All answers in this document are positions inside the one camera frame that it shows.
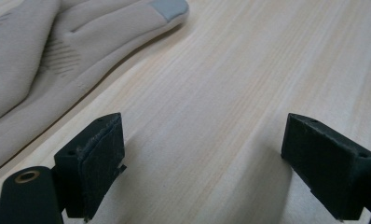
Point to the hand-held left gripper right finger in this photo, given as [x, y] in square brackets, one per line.
[326, 168]

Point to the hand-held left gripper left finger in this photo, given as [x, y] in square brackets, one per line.
[96, 161]

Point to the beige fabric glove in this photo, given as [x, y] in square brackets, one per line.
[96, 46]

